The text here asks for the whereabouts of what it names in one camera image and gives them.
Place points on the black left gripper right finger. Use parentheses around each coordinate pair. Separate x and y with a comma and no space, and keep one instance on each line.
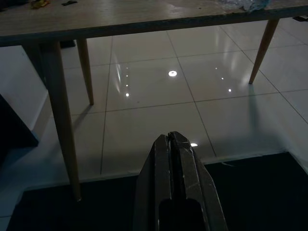
(187,168)

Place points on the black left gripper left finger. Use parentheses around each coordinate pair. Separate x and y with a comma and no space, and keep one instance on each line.
(156,168)

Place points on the clear plastic wrap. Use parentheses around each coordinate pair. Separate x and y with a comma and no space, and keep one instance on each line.
(252,4)

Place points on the black floor mat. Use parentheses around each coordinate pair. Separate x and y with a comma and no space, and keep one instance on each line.
(252,192)

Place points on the dark box with white side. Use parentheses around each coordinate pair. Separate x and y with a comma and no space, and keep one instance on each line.
(14,130)

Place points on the light wooden table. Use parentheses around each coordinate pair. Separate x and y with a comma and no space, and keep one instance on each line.
(120,19)

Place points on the flat black rectangular item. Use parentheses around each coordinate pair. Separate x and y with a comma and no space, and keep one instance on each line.
(69,2)

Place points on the yellow crumpled wrapper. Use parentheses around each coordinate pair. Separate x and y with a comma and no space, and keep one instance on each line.
(39,3)

